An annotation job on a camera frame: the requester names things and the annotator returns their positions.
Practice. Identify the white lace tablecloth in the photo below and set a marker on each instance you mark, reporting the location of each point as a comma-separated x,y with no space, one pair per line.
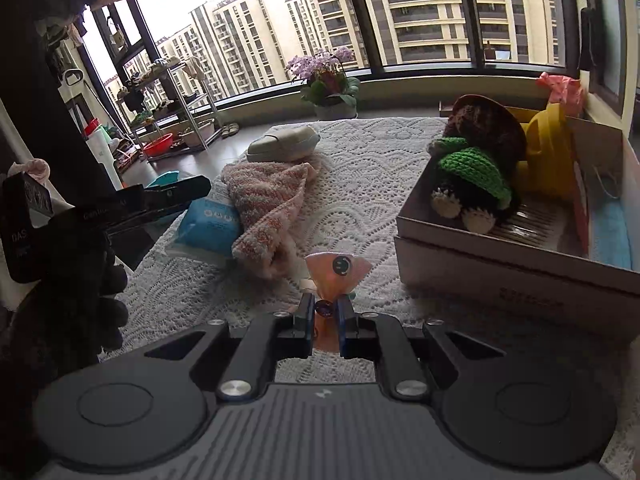
360,185

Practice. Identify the white plastic bottle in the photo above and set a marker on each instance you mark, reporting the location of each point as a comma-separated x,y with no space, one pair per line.
106,157

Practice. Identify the potted pink orchid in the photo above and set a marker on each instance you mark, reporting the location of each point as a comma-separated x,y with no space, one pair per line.
327,85

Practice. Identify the person's left forearm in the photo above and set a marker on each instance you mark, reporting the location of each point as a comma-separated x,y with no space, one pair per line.
45,340

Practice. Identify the yellow plastic toy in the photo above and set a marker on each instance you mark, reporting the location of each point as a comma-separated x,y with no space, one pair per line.
545,150

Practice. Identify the beige slippers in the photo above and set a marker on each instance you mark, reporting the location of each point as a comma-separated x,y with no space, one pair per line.
230,131

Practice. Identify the brown knitted hat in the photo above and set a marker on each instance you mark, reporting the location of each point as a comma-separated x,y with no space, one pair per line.
495,125

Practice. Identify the red plastic basin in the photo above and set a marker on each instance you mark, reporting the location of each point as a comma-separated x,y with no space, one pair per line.
157,146

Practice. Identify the dark hanging cloth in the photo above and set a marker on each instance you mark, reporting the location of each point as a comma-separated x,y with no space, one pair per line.
587,35

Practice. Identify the pink striped fluffy towel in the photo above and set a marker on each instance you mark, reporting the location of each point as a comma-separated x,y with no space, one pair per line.
270,210

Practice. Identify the pink cloth bag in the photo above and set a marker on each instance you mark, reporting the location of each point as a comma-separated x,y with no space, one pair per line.
562,89

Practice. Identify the person's left hand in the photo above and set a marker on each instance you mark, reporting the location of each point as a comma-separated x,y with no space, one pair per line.
112,310

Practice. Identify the pink smiley gift bag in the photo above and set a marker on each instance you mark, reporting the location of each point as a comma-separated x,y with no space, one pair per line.
332,270

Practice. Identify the blue wet wipe packet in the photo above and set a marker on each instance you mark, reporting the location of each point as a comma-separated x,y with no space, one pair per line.
207,222

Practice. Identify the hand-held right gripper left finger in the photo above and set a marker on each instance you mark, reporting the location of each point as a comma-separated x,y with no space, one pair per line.
311,327

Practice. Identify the blue face mask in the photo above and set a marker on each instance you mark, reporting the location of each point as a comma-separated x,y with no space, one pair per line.
612,235

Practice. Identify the metal shelf rack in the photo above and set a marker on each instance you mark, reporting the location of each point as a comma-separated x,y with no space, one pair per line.
170,105

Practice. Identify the teal plastic basin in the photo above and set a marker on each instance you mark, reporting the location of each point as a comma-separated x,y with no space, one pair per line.
165,179

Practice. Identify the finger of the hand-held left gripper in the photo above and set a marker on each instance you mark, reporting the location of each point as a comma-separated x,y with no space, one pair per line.
170,192

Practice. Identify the pink cardboard box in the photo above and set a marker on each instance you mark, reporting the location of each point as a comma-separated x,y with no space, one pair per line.
550,260

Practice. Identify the red packet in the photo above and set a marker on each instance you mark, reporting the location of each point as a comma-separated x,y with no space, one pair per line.
581,210

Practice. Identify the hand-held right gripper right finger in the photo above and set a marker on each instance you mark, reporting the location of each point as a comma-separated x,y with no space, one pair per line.
342,327

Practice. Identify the green crochet doll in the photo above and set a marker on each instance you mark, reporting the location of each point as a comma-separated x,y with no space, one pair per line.
470,170

